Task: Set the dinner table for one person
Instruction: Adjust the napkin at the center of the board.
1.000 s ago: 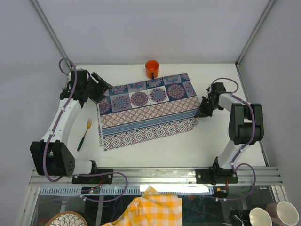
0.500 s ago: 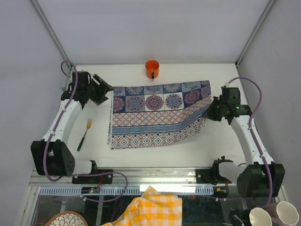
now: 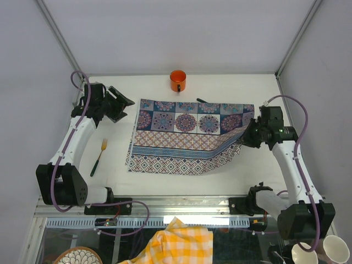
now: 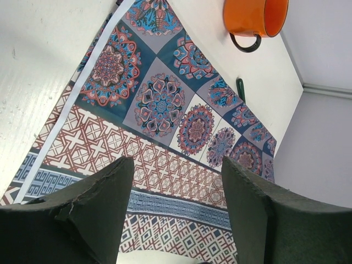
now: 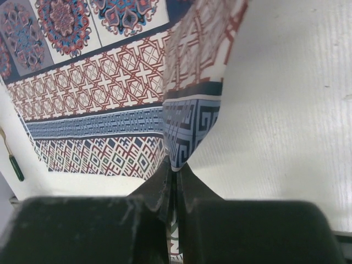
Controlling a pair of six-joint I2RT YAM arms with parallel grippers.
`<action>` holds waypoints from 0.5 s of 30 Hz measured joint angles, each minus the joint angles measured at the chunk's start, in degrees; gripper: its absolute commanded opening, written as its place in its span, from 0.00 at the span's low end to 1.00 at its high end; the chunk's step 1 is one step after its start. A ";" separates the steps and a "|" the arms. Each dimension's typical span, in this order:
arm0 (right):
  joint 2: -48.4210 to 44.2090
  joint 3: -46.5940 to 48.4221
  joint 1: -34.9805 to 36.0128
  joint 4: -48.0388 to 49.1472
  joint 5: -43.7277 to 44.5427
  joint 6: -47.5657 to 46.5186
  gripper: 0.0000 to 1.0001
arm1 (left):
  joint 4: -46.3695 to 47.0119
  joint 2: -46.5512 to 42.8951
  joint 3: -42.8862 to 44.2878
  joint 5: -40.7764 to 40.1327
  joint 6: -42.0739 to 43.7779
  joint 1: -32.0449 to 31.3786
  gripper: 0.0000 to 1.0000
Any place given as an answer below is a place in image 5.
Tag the gold fork green handle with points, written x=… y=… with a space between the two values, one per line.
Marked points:
x=12 y=159

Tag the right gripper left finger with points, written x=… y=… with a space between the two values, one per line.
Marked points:
x=130 y=229

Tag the patterned placemat cloth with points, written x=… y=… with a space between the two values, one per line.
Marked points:
x=112 y=87

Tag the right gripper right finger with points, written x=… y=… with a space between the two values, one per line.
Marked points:
x=215 y=230

